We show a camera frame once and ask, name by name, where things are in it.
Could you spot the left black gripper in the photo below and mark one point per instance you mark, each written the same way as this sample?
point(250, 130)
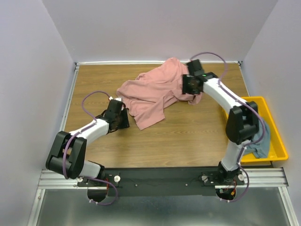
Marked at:
point(125, 124)

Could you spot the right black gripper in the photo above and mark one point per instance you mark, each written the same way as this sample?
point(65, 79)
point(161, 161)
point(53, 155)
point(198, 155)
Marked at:
point(185, 77)

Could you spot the pink t shirt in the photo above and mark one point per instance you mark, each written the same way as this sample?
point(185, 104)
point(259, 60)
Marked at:
point(150, 93)

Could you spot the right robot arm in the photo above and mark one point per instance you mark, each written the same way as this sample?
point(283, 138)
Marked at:
point(242, 124)

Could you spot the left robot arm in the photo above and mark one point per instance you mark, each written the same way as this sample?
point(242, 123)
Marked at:
point(68, 151)

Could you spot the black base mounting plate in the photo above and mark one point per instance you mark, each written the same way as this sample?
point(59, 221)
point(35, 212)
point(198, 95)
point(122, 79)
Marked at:
point(175, 181)

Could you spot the blue t shirt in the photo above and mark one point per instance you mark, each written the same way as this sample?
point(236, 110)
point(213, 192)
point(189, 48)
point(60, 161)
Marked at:
point(260, 149)

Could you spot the yellow plastic bin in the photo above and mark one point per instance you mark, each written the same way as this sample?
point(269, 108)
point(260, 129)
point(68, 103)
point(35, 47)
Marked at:
point(277, 151)

